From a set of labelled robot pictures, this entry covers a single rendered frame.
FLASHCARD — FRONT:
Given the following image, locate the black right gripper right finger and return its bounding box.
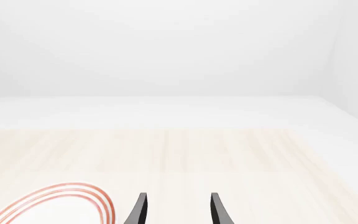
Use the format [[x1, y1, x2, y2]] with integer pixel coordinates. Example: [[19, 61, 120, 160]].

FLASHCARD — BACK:
[[210, 192, 236, 224]]

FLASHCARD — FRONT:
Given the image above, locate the white plate with red rings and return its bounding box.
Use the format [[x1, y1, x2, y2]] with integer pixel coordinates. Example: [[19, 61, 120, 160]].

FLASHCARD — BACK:
[[0, 181, 117, 224]]

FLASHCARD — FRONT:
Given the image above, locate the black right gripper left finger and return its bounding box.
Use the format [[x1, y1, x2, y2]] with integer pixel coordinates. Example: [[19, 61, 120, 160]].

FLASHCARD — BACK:
[[123, 192, 148, 224]]

